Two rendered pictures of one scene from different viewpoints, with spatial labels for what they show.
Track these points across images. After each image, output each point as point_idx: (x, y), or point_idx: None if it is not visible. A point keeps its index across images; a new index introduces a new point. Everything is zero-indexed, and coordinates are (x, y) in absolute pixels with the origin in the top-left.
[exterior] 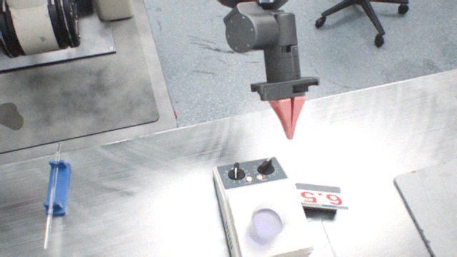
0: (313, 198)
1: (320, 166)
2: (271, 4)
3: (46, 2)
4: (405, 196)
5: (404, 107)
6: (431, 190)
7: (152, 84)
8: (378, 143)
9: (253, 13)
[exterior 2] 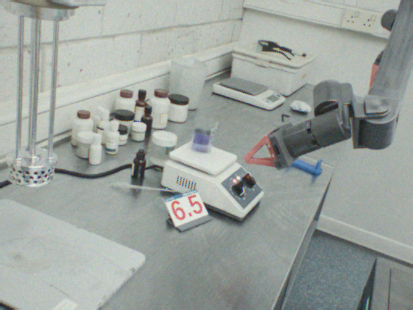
0: (191, 204)
1: (210, 236)
2: (352, 111)
3: None
4: (123, 246)
5: None
6: (102, 264)
7: None
8: (187, 282)
9: (339, 90)
